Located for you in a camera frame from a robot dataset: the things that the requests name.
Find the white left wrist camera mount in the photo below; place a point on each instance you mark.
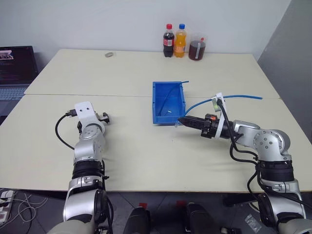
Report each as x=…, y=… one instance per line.
x=84, y=111

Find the orange soda bottle blue cap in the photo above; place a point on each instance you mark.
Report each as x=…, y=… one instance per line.
x=180, y=42

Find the dark rounded shape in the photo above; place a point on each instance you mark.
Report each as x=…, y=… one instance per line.
x=139, y=220
x=196, y=218

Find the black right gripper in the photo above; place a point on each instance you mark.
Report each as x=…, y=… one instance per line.
x=209, y=125

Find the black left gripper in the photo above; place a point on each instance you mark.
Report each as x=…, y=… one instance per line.
x=105, y=118

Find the blue plastic bin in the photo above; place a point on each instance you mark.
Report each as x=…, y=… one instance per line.
x=168, y=103

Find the cola bottle red cap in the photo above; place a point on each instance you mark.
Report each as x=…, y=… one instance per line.
x=168, y=41

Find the white power strip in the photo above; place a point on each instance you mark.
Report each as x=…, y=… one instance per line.
x=5, y=203

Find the clear pitcher with dark liquid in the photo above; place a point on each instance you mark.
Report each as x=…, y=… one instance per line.
x=198, y=48

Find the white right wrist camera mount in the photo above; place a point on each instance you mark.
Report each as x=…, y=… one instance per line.
x=220, y=122

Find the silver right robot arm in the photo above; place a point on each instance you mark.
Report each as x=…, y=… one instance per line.
x=268, y=142

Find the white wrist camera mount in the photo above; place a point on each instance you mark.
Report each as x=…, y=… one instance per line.
x=84, y=111
x=220, y=122

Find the open laptop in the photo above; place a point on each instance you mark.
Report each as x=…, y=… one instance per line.
x=14, y=73

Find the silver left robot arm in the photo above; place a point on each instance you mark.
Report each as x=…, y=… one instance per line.
x=89, y=143

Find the clear tape roll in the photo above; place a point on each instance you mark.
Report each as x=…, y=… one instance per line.
x=109, y=54

